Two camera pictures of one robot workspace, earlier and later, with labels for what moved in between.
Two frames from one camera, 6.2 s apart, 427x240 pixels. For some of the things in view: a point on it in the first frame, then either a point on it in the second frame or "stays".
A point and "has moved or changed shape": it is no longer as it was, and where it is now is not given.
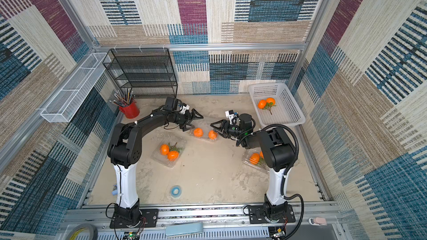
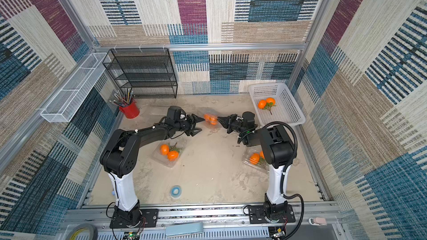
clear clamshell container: (209, 110) has moved or changed shape
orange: (261, 104) stays
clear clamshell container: (207, 133) to (210, 116)
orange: (271, 100) stays
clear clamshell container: (167, 148) stays
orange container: (254, 158) stays
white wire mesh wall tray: (58, 110) stays
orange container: (198, 132) has moved or changed shape
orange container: (212, 135) to (213, 119)
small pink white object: (317, 221) stays
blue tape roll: (175, 191) stays
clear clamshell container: (255, 158) stays
